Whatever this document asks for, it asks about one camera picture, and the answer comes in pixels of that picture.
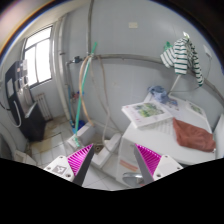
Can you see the green white striped shirt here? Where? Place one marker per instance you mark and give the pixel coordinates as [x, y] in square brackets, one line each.
[182, 55]

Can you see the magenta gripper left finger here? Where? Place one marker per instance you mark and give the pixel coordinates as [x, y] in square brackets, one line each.
[73, 167]

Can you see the grey horizontal wall pipe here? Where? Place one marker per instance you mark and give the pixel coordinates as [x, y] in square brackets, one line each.
[78, 59]

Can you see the blue crumpled cloth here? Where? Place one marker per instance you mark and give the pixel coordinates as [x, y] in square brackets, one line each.
[160, 95]

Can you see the window with white frame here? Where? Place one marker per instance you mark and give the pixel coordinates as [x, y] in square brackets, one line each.
[37, 54]

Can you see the grey vertical wall pipe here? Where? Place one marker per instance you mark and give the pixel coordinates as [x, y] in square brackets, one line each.
[89, 21]

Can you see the white washing machine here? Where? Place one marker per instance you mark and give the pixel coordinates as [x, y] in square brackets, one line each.
[160, 138]

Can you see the white stone block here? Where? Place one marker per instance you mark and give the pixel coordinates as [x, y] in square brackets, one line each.
[82, 137]

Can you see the white radiator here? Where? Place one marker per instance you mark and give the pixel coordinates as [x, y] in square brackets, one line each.
[41, 100]

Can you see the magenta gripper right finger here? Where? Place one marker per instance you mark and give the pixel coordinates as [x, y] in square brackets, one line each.
[154, 166]

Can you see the brown folded towel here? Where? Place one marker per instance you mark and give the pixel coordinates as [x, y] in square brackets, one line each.
[193, 137]

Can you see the white illustrated box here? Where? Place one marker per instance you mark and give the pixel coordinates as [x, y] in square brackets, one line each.
[146, 113]

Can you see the white wall socket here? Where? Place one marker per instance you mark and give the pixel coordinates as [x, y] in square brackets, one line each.
[133, 25]

